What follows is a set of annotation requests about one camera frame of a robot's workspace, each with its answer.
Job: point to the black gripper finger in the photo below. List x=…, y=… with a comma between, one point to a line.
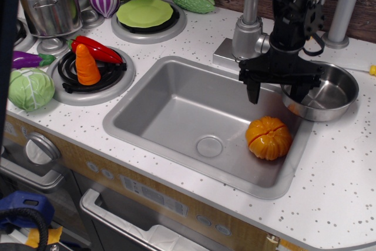
x=299, y=92
x=253, y=91

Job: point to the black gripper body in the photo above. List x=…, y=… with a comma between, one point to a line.
x=279, y=67

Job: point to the small steel pan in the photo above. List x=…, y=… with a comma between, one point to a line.
x=337, y=91

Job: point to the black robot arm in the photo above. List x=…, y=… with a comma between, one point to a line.
x=295, y=21

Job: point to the grey toy sink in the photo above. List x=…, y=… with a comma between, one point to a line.
x=197, y=116

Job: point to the silver toy faucet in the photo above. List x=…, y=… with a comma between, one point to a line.
x=249, y=40

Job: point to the orange toy pumpkin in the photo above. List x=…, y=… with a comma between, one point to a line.
x=268, y=138

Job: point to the grey vertical pole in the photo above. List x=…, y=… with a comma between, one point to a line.
x=336, y=37

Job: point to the back right stove burner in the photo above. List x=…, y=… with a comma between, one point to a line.
x=145, y=36

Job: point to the stove burner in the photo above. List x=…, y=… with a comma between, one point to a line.
x=115, y=79
x=24, y=40
x=145, y=36

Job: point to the green toy plate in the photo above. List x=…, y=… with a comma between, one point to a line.
x=144, y=13

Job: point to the front right stove burner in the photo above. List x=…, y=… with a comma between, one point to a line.
x=115, y=79

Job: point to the red toy chili pepper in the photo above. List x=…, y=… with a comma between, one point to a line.
x=96, y=49

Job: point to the orange toy carrot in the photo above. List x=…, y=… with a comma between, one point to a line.
x=86, y=67

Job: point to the purple striped toy onion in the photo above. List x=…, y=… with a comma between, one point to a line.
x=105, y=7

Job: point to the grey stove knob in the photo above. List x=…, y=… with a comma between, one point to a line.
x=53, y=46
x=91, y=19

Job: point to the silver dishwasher door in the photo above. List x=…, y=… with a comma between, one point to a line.
x=122, y=224

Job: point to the steel cooking pot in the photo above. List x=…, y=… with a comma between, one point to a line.
x=52, y=18

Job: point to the silver oven knob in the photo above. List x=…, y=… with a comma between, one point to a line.
x=40, y=150

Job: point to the green toy cabbage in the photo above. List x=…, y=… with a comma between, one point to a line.
x=30, y=88

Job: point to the front left stove burner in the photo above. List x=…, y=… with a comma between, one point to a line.
x=24, y=40

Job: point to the purple toy eggplant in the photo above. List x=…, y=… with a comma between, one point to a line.
x=27, y=60

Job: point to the yellow cloth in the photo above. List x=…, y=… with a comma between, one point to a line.
x=54, y=236

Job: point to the toy knife yellow handle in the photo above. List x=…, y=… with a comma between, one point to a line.
x=370, y=69

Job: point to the silver oven door handle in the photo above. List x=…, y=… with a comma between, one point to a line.
x=50, y=181

